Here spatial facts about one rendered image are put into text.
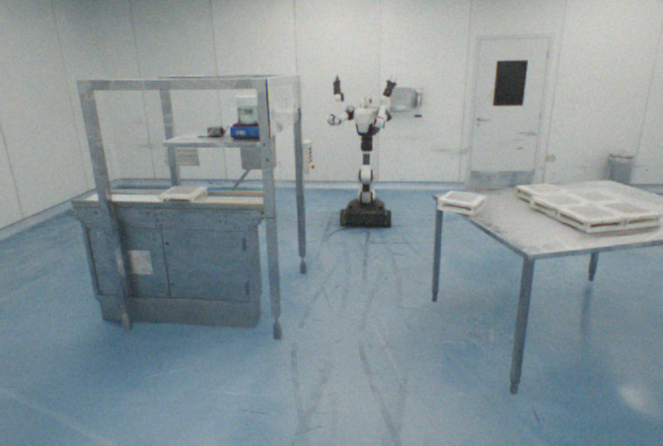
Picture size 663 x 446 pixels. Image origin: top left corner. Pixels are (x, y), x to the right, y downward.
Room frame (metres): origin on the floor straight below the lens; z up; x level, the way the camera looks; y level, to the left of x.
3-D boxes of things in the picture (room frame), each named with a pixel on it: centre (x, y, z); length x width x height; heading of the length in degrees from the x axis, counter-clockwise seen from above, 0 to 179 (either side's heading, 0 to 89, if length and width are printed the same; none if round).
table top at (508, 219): (2.69, -1.59, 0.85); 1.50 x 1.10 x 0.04; 102
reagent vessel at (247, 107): (2.83, 0.52, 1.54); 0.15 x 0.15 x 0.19
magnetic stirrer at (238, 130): (2.83, 0.52, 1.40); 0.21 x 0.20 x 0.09; 173
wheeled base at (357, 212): (4.97, -0.41, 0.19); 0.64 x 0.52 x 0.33; 173
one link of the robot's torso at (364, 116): (5.02, -0.43, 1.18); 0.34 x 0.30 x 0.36; 57
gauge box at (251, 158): (2.92, 0.49, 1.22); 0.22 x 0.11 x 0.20; 83
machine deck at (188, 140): (2.81, 0.71, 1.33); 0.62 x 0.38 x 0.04; 83
